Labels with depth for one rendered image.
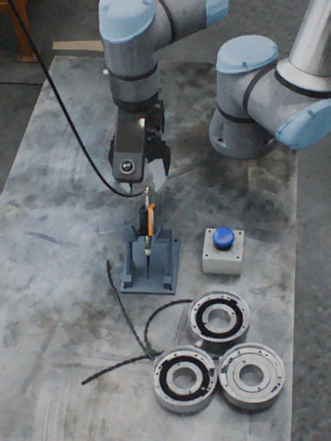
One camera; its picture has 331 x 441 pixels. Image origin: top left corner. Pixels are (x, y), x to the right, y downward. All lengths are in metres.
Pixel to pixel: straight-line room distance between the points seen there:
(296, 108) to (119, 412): 0.61
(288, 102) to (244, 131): 0.19
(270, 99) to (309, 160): 1.33
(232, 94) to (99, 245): 0.39
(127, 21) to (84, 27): 2.38
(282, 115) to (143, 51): 0.40
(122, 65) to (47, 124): 0.64
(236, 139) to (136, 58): 0.52
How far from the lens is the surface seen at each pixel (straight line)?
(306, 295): 2.27
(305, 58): 1.29
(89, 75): 1.74
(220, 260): 1.27
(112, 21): 0.97
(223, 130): 1.49
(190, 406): 1.14
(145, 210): 1.23
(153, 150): 1.12
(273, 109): 1.33
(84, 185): 1.48
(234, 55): 1.39
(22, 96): 3.02
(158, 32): 1.00
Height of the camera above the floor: 1.86
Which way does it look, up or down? 49 degrees down
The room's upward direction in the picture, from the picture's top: 5 degrees counter-clockwise
